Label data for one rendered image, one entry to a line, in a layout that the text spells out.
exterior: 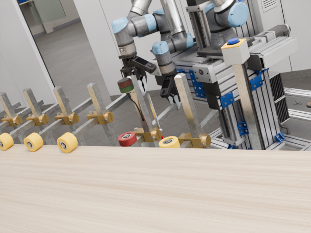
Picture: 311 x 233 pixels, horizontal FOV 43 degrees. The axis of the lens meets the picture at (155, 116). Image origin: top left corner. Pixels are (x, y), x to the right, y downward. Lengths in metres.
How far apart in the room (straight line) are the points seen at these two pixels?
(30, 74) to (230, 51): 4.86
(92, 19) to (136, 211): 3.98
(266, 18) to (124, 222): 1.66
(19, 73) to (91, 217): 5.03
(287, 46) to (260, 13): 0.33
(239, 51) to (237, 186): 0.47
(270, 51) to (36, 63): 4.23
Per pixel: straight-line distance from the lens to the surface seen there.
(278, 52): 2.19
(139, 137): 1.81
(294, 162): 1.26
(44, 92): 6.04
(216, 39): 2.11
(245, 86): 1.47
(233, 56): 1.42
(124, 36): 1.74
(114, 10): 4.84
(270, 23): 2.53
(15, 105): 2.88
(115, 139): 1.99
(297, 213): 1.08
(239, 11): 1.97
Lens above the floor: 1.58
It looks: 21 degrees down
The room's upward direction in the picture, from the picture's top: 19 degrees counter-clockwise
